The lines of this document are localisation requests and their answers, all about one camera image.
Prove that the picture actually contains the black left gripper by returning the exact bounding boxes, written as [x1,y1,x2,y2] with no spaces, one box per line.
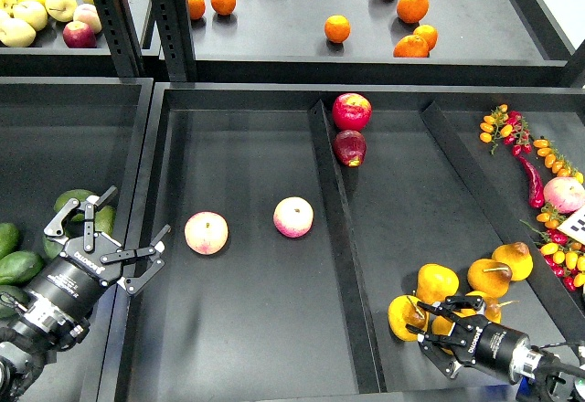
[26,185,171,323]

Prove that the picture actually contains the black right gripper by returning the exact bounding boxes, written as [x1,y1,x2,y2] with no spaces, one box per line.
[405,301,530,383]

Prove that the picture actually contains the yellow pear with brown spot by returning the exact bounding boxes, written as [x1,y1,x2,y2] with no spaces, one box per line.
[388,294,429,342]

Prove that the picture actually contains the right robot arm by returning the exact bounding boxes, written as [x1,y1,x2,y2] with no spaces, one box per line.
[405,296,584,401]

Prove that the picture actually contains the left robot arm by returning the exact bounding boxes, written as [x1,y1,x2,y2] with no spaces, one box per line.
[1,186,170,401]

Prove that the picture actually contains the yellow pear bottom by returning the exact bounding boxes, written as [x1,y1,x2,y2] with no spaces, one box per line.
[431,291,502,354]

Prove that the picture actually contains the green avocado right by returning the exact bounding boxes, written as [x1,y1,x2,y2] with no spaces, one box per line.
[94,206,116,236]

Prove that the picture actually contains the green avocado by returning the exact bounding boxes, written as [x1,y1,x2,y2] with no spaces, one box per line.
[0,250,44,285]
[94,206,116,236]
[1,285,29,319]
[0,222,20,259]
[54,188,95,222]
[42,236,63,260]

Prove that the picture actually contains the yellow pear left of gripper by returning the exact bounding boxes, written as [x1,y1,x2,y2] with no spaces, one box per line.
[415,263,460,303]

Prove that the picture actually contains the green avocado upper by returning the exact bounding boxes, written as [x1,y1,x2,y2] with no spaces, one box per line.
[54,188,95,222]

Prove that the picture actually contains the yellow pear with stem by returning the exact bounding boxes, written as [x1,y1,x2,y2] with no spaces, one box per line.
[467,259,512,298]

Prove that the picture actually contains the green avocado middle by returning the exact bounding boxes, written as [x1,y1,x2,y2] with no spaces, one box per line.
[42,236,63,260]

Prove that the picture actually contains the yellow pear far right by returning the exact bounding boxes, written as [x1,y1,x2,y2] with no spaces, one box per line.
[492,242,534,281]

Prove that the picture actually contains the green avocado far left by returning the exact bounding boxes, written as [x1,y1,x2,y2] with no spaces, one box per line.
[0,222,20,259]

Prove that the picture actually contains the green avocado lower left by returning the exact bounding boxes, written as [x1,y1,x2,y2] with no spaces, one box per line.
[0,250,44,285]

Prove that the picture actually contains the green avocado bottom left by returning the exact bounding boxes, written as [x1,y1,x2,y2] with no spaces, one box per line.
[1,285,29,319]

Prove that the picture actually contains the pink apple left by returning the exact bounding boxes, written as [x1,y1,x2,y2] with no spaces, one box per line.
[184,211,229,255]

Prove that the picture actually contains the black left tray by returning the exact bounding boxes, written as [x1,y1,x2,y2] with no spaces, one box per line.
[1,77,153,401]

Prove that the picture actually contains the mixed cherry tomato cluster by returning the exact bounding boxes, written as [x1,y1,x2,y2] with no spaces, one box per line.
[523,203,584,292]

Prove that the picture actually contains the black divided tray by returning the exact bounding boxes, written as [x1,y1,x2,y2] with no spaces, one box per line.
[113,83,584,401]

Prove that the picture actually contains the pink apple centre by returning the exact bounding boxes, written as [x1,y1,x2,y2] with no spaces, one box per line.
[272,196,314,238]

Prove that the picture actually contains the red chili pepper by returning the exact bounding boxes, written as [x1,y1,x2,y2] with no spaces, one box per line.
[516,155,545,208]

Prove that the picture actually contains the checkered marker tag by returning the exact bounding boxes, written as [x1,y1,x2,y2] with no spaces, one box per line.
[558,206,585,244]

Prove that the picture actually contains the dark red apple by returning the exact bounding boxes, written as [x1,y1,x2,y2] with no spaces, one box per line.
[333,130,367,167]

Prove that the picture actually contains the pink peach apple right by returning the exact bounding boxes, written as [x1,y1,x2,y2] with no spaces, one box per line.
[544,176,584,214]

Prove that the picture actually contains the red apple on shelf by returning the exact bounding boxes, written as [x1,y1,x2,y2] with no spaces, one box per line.
[62,20,97,48]

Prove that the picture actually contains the orange tomato vine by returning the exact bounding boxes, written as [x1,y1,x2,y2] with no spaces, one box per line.
[533,138,584,184]

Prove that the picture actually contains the pink peach on shelf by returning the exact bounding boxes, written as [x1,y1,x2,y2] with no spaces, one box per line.
[73,4,102,34]

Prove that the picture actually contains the orange cherry tomato bunch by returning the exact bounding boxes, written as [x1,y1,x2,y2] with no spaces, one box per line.
[479,103,532,156]

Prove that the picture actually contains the bright red apple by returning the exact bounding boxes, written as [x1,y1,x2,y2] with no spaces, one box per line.
[332,92,372,132]

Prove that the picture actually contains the pale yellow apple front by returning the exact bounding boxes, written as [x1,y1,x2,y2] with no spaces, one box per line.
[0,17,37,48]

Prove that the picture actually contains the pale yellow apple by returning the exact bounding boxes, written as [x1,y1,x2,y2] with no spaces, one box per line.
[0,17,37,48]
[12,0,48,32]

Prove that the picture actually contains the yellow apple with stem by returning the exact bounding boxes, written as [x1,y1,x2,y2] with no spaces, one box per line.
[45,0,78,23]

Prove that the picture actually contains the pale yellow apple middle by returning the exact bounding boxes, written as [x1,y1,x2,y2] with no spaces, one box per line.
[12,0,48,32]

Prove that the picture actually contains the orange top left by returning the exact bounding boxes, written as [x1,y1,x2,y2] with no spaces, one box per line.
[210,0,237,16]

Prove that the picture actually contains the orange lower right front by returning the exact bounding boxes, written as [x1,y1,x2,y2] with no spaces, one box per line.
[393,35,430,58]

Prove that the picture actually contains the orange lower right back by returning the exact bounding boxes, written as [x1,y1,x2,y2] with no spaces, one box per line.
[413,24,439,51]

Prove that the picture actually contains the black perforated shelf post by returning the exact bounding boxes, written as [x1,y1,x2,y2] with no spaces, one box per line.
[93,0,145,78]

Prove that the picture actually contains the orange behind post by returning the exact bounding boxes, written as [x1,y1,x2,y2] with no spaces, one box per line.
[187,0,207,20]

